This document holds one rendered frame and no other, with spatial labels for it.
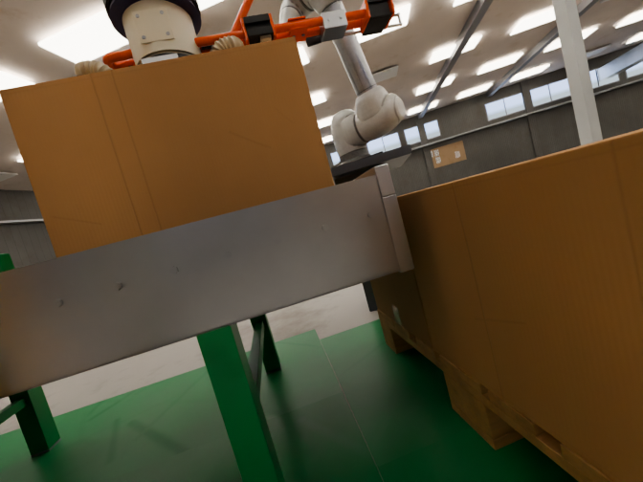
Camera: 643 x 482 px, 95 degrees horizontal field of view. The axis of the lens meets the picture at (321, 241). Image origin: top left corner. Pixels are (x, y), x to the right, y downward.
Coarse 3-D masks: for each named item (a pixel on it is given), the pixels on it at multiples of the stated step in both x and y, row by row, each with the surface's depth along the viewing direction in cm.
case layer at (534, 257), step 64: (448, 192) 51; (512, 192) 38; (576, 192) 30; (640, 192) 25; (448, 256) 56; (512, 256) 41; (576, 256) 32; (640, 256) 26; (448, 320) 63; (512, 320) 44; (576, 320) 34; (640, 320) 28; (512, 384) 49; (576, 384) 37; (640, 384) 29; (576, 448) 40; (640, 448) 31
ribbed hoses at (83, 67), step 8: (224, 40) 70; (232, 40) 70; (240, 40) 73; (216, 48) 70; (224, 48) 70; (80, 64) 66; (88, 64) 66; (96, 64) 66; (104, 64) 67; (80, 72) 66; (88, 72) 66; (96, 72) 66
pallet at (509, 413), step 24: (408, 336) 89; (432, 360) 76; (456, 384) 67; (480, 384) 58; (456, 408) 71; (480, 408) 60; (504, 408) 52; (480, 432) 63; (504, 432) 59; (528, 432) 48; (552, 456) 44; (576, 456) 40; (600, 480) 37
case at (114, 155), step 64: (192, 64) 62; (256, 64) 64; (64, 128) 59; (128, 128) 61; (192, 128) 63; (256, 128) 65; (64, 192) 60; (128, 192) 61; (192, 192) 63; (256, 192) 65
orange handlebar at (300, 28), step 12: (348, 12) 83; (360, 12) 84; (276, 24) 80; (288, 24) 81; (300, 24) 81; (312, 24) 82; (348, 24) 87; (360, 24) 88; (204, 36) 78; (216, 36) 78; (240, 36) 79; (288, 36) 85; (300, 36) 85; (108, 60) 75; (120, 60) 75; (132, 60) 78
